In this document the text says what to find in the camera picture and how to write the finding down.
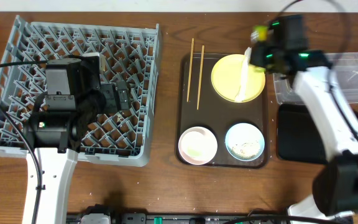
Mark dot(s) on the light blue bowl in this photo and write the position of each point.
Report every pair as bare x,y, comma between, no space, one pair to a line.
245,142

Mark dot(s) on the wooden chopstick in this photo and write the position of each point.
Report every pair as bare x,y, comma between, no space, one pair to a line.
190,69
200,77

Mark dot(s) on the black waste tray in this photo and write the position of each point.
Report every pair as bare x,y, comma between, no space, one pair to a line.
298,138

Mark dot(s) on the left wooden chopstick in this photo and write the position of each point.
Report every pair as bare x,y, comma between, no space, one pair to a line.
190,69

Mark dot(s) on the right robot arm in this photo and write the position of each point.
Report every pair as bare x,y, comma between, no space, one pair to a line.
282,47

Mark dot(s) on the clear plastic bin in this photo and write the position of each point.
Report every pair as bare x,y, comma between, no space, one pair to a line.
347,76

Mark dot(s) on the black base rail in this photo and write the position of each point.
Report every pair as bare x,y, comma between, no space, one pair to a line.
142,216

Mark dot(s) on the right wooden chopstick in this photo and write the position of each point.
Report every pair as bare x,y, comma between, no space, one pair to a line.
200,77

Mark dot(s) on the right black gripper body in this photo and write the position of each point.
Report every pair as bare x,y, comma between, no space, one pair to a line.
268,56

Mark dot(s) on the dark brown serving tray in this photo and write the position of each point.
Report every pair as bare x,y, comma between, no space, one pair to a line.
217,114

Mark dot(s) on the yellow round plate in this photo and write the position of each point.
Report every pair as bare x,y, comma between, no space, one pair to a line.
226,79

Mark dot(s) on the white pink-rimmed bowl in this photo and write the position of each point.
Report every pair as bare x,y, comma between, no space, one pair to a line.
197,146

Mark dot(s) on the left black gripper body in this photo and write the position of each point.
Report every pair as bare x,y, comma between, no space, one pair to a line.
111,105

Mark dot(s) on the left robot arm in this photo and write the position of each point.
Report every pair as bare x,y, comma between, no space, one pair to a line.
58,122

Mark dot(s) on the grey plastic dish rack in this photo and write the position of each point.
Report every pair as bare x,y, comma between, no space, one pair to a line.
130,54

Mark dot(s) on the green snack wrapper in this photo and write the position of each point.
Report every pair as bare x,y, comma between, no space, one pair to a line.
259,34

